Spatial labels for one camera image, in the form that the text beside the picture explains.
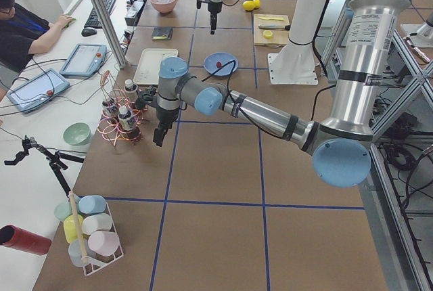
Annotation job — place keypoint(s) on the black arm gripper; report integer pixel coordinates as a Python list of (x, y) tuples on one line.
[(214, 7)]

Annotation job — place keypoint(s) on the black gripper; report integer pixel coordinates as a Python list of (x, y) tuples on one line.
[(166, 116)]

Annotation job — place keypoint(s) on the light blue plate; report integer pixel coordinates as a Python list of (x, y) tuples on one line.
[(229, 62)]

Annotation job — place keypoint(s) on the yellow lemon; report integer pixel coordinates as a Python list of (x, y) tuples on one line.
[(249, 5)]

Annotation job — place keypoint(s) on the bottle white cap lower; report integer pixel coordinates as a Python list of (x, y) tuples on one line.
[(126, 119)]

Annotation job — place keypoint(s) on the bottle white cap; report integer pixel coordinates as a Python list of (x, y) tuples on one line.
[(126, 119), (131, 90), (110, 106)]

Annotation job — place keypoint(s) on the yellow plastic knife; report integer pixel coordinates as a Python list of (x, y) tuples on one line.
[(271, 18)]

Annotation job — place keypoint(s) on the bottle white cap right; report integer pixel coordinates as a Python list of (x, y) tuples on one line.
[(131, 90)]

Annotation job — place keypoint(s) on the wooden cutting board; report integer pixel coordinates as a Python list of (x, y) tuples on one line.
[(280, 37)]

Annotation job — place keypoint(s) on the bottle white cap left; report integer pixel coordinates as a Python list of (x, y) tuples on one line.
[(110, 106)]

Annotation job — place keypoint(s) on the lemon half slice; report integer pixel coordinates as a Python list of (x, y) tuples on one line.
[(268, 34)]

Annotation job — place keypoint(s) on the grey yellow folded cloth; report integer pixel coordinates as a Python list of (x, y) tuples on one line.
[(162, 33)]

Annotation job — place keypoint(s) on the cream tray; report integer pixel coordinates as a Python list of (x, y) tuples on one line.
[(147, 72)]

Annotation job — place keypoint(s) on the green bowl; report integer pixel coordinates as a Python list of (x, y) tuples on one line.
[(77, 134)]

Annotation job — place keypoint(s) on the blue cup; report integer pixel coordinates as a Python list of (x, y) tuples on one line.
[(92, 204)]

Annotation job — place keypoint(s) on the white cup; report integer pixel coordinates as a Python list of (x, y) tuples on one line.
[(98, 222)]

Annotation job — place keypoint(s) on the blue teach pendant far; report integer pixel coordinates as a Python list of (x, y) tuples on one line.
[(84, 61)]

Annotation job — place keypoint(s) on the blue teach pendant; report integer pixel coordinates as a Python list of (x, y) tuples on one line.
[(84, 61), (38, 91)]

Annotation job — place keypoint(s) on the pink cup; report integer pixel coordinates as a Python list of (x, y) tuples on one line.
[(104, 243)]

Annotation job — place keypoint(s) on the yellow cup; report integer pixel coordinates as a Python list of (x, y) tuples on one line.
[(70, 229)]

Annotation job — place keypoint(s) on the black computer mouse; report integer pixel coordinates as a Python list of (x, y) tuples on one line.
[(88, 31)]

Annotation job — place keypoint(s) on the blue teach pendant near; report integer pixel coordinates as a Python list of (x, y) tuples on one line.
[(38, 91)]

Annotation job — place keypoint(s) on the seated person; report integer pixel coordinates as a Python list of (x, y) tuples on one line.
[(25, 34)]

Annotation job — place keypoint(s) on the red cylinder can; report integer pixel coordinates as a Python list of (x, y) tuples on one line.
[(24, 240)]

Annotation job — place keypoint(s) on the copper wire bottle rack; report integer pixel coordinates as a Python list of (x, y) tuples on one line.
[(109, 127)]

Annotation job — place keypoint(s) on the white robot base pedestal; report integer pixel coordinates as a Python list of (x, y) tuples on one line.
[(295, 63)]

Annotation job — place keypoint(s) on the white wire cup rack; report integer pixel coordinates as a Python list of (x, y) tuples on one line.
[(78, 251)]

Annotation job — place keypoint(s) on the aluminium frame post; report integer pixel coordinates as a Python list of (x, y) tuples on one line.
[(109, 32)]

